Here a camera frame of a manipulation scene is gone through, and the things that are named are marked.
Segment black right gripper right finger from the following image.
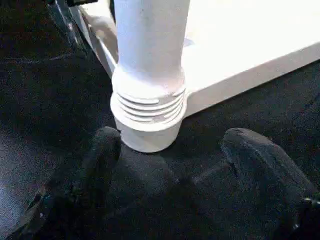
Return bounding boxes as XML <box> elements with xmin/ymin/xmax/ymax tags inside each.
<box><xmin>221</xmin><ymin>127</ymin><xmax>320</xmax><ymax>240</ymax></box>

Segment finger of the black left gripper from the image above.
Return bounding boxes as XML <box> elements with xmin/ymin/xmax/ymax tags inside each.
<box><xmin>47</xmin><ymin>0</ymin><xmax>88</xmax><ymax>53</ymax></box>

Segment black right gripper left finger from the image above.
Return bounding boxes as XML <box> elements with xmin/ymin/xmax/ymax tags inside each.
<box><xmin>5</xmin><ymin>126</ymin><xmax>123</xmax><ymax>240</ymax></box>

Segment white plastic table leg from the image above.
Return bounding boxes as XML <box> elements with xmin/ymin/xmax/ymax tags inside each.
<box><xmin>110</xmin><ymin>0</ymin><xmax>192</xmax><ymax>133</ymax></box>

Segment white plastic table top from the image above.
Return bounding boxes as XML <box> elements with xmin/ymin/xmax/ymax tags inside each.
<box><xmin>75</xmin><ymin>0</ymin><xmax>320</xmax><ymax>155</ymax></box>

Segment black plastic mat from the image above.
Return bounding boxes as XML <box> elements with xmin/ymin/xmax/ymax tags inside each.
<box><xmin>0</xmin><ymin>0</ymin><xmax>320</xmax><ymax>240</ymax></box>

